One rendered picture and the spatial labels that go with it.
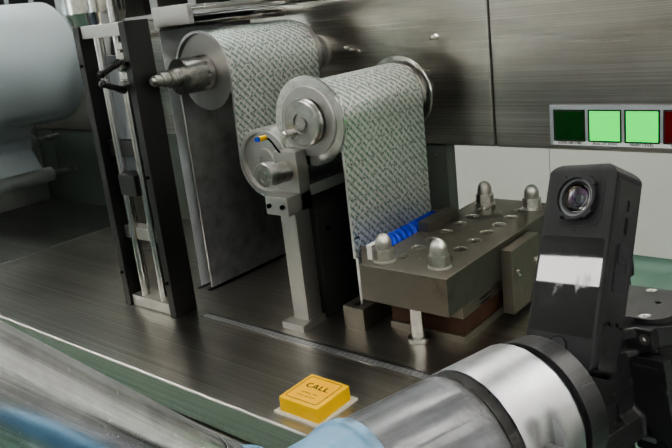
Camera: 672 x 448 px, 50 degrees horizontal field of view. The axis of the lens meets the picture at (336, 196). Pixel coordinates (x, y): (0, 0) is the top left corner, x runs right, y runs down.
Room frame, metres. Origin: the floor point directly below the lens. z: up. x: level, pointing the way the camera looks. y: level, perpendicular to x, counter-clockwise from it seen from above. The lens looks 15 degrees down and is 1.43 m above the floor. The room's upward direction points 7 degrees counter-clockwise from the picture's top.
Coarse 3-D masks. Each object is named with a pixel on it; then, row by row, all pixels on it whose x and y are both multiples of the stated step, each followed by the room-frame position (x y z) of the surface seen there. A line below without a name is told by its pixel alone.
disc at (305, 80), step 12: (288, 84) 1.20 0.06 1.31; (300, 84) 1.18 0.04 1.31; (312, 84) 1.16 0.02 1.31; (324, 84) 1.15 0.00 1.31; (336, 96) 1.13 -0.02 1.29; (276, 108) 1.22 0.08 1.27; (336, 108) 1.13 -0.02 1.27; (336, 120) 1.13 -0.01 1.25; (336, 132) 1.14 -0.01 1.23; (288, 144) 1.21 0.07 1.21; (336, 144) 1.14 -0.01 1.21; (312, 156) 1.17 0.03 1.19; (324, 156) 1.16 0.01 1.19
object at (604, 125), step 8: (592, 112) 1.19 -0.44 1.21; (600, 112) 1.18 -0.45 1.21; (608, 112) 1.18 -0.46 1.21; (616, 112) 1.17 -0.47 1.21; (592, 120) 1.19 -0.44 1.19; (600, 120) 1.18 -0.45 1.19; (608, 120) 1.18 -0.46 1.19; (616, 120) 1.17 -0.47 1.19; (592, 128) 1.19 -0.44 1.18; (600, 128) 1.18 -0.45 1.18; (608, 128) 1.18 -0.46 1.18; (616, 128) 1.17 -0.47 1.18; (592, 136) 1.19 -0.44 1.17; (600, 136) 1.19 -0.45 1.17; (608, 136) 1.18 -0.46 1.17; (616, 136) 1.17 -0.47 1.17
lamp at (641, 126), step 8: (632, 112) 1.15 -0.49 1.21; (640, 112) 1.14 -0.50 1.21; (648, 112) 1.13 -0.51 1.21; (656, 112) 1.13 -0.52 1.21; (632, 120) 1.15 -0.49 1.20; (640, 120) 1.14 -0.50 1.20; (648, 120) 1.13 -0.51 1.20; (656, 120) 1.13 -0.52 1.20; (632, 128) 1.15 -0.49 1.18; (640, 128) 1.14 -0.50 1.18; (648, 128) 1.13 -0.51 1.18; (656, 128) 1.13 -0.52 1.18; (632, 136) 1.15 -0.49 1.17; (640, 136) 1.14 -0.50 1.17; (648, 136) 1.13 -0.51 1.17; (656, 136) 1.13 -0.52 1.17
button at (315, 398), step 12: (300, 384) 0.92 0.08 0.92; (312, 384) 0.91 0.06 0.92; (324, 384) 0.91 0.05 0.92; (336, 384) 0.90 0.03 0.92; (288, 396) 0.89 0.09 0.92; (300, 396) 0.88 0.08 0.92; (312, 396) 0.88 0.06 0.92; (324, 396) 0.88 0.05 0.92; (336, 396) 0.88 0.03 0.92; (348, 396) 0.89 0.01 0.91; (288, 408) 0.88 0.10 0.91; (300, 408) 0.87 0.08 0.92; (312, 408) 0.85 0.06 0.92; (324, 408) 0.86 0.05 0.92; (336, 408) 0.87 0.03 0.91; (312, 420) 0.85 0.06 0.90
